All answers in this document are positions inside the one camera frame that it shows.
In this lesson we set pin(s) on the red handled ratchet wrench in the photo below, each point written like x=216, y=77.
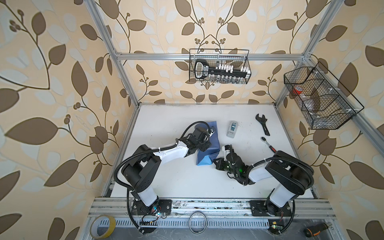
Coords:
x=270, y=146

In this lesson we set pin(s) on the yellow tape roll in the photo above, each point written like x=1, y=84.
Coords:
x=102, y=227

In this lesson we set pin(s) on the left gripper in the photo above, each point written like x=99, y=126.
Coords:
x=206, y=145

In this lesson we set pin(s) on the black socket set rail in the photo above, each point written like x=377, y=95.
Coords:
x=202, y=69

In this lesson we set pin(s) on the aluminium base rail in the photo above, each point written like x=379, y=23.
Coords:
x=212, y=213

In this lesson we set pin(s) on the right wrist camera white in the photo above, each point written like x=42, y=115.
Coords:
x=227, y=149

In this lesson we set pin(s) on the right wire basket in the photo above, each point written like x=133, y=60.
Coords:
x=326, y=102

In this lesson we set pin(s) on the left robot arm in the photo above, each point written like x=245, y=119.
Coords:
x=137, y=172

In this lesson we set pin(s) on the black adjustable wrench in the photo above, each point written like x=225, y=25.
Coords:
x=262, y=120

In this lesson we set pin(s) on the wire basket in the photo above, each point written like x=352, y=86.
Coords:
x=237, y=58
x=326, y=102

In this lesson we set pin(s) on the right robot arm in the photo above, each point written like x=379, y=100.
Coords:
x=293, y=175

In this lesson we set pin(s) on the back wire basket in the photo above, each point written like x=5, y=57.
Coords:
x=237, y=58

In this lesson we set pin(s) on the orange black screwdriver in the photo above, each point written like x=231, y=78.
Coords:
x=313, y=231

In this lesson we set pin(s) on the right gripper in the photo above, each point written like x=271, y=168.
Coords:
x=219, y=166

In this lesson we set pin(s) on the red capped plastic item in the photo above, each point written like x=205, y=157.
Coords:
x=297, y=90

